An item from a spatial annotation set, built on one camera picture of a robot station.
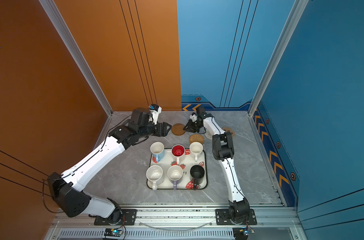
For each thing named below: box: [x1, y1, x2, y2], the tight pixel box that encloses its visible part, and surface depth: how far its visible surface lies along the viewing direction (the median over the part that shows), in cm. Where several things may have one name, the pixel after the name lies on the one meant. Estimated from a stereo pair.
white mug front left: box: [146, 165, 164, 191], surface depth 82 cm
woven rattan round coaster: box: [189, 133, 205, 145], surface depth 107 cm
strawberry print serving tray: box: [147, 148, 208, 190], surface depth 87 cm
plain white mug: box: [189, 141, 204, 162], surface depth 91 cm
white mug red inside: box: [171, 144, 186, 165], surface depth 91 cm
